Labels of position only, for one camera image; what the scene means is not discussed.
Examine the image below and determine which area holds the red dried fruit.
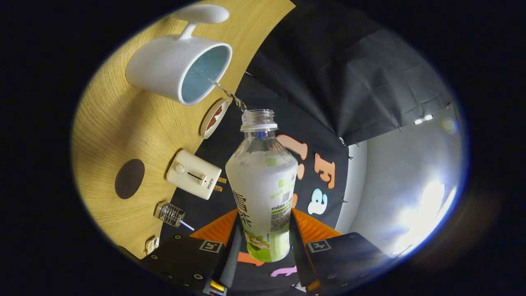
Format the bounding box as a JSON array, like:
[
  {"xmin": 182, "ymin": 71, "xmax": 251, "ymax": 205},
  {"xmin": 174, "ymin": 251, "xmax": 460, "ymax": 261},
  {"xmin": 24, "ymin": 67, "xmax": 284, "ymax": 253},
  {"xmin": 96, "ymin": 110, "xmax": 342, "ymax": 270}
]
[{"xmin": 207, "ymin": 106, "xmax": 223, "ymax": 130}]

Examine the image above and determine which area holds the large ceiling light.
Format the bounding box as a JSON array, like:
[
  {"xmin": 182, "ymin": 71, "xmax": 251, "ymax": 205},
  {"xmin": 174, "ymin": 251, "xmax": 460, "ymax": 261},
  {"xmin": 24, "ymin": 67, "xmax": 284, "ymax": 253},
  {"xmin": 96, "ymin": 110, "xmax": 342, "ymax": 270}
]
[{"xmin": 390, "ymin": 181, "xmax": 457, "ymax": 255}]

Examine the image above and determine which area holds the small white dish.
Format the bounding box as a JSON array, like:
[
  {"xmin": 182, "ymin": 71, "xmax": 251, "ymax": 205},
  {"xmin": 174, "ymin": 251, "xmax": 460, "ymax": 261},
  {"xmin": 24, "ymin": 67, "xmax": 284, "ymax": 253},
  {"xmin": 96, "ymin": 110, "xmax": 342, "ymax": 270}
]
[{"xmin": 200, "ymin": 99, "xmax": 230, "ymax": 139}]

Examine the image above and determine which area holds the clear juice bottle green label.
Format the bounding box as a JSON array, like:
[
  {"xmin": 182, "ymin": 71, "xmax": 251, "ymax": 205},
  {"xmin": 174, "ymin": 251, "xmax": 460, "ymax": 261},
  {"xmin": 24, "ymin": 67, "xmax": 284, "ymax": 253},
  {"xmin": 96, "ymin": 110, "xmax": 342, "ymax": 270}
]
[{"xmin": 225, "ymin": 109, "xmax": 298, "ymax": 263}]

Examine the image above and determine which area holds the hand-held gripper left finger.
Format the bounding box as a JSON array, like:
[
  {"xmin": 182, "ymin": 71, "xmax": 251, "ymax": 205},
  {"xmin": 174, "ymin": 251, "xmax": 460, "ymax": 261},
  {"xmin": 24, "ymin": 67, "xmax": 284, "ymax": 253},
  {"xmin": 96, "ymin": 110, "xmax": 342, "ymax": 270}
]
[{"xmin": 140, "ymin": 208, "xmax": 243, "ymax": 296}]

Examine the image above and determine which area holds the wire mesh holder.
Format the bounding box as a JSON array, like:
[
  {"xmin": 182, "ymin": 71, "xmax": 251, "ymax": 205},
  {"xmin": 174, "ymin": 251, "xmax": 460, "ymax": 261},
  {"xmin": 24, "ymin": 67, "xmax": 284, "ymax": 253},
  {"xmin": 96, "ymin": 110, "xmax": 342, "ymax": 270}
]
[{"xmin": 154, "ymin": 202, "xmax": 185, "ymax": 228}]

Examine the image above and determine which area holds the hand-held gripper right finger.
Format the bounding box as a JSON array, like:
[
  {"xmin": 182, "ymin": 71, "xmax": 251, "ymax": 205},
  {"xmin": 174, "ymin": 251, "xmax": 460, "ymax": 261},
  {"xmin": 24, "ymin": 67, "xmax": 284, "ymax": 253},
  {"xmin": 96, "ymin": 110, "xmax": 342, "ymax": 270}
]
[{"xmin": 289, "ymin": 208, "xmax": 391, "ymax": 293}]

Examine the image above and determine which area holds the dark round coaster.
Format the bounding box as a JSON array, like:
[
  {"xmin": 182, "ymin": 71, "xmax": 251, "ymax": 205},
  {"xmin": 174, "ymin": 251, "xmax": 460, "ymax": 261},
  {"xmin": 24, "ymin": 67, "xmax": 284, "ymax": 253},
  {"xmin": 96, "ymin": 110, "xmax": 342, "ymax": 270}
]
[{"xmin": 115, "ymin": 159, "xmax": 145, "ymax": 200}]

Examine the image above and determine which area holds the cream toaster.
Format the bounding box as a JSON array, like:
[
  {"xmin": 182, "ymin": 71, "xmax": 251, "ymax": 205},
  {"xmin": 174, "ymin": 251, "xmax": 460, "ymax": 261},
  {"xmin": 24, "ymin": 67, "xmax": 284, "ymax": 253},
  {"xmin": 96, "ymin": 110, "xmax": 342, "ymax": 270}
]
[{"xmin": 166, "ymin": 149, "xmax": 222, "ymax": 201}]

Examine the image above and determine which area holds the white cup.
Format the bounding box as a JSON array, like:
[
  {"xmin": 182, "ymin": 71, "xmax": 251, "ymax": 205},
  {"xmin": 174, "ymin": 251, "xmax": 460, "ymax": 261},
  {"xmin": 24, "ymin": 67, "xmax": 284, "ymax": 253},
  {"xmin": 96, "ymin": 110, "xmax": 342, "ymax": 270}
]
[{"xmin": 125, "ymin": 4, "xmax": 233, "ymax": 106}]

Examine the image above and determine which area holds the wooden table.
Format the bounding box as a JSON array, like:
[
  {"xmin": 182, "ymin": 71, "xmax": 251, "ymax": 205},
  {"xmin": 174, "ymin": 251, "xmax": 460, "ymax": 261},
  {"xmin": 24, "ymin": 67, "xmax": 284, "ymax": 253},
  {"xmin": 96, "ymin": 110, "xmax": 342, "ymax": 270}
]
[{"xmin": 71, "ymin": 0, "xmax": 296, "ymax": 259}]

